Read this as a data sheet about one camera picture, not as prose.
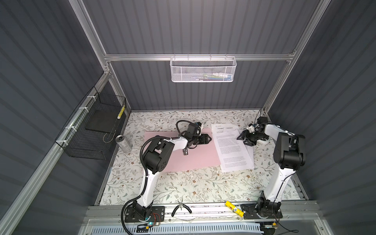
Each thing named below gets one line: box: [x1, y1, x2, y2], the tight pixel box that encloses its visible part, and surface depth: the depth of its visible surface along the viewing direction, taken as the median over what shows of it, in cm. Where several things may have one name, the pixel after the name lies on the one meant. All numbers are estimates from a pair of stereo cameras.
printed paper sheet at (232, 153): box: [211, 123, 255, 173], surface depth 99 cm
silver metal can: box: [115, 134, 133, 154], surface depth 88 cm
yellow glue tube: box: [225, 200, 245, 218], surface depth 75 cm
